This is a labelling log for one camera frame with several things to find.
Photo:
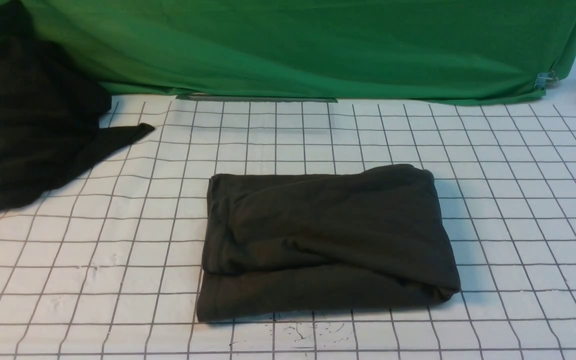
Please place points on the gray long-sleeve top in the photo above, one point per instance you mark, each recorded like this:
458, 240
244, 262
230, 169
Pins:
324, 242

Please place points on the green backdrop cloth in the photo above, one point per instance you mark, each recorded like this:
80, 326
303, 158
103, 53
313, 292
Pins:
458, 52

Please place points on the metal binder clip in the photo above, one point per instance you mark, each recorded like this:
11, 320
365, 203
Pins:
545, 80

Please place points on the white grid table mat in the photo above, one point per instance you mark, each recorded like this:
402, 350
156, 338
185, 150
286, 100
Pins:
109, 267

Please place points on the black garment pile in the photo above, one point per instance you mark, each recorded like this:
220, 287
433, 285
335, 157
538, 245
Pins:
50, 114

